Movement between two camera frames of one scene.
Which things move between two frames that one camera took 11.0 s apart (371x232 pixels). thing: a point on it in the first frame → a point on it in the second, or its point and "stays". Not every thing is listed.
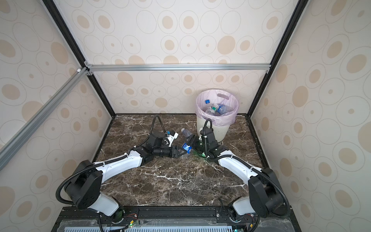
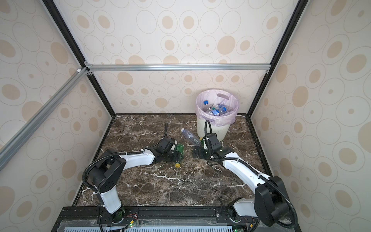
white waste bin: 220,132 stays
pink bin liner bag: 218,96 stays
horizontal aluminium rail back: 128,67 stays
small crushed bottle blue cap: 187,147 → 215,112
